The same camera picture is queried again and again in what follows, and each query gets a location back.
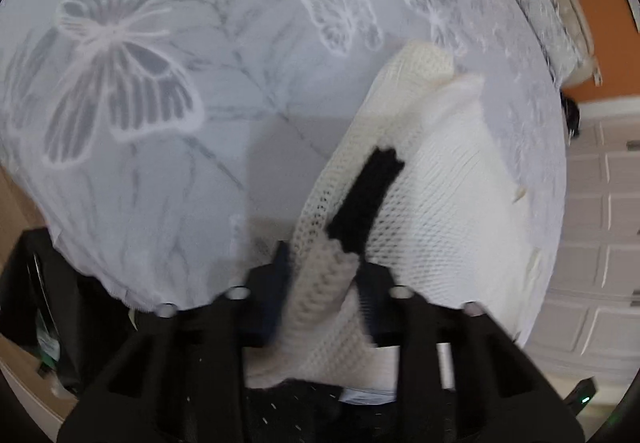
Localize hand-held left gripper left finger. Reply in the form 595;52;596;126
57;240;293;443

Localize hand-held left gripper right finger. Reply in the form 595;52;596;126
356;264;584;443

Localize white red black knit sweater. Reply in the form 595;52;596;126
245;40;544;395

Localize person's dark dotted pants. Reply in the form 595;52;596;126
244;375;402;443

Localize white panelled wardrobe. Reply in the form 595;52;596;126
520;95;640;390

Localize grey butterfly print bed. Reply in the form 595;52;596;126
0;0;569;350

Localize dark storage container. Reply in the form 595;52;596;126
0;227;137;396

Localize black bag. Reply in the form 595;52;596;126
560;92;582;140

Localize large grey butterfly pillow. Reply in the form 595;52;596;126
502;0;583;91

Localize beige padded headboard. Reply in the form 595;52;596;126
525;0;604;87

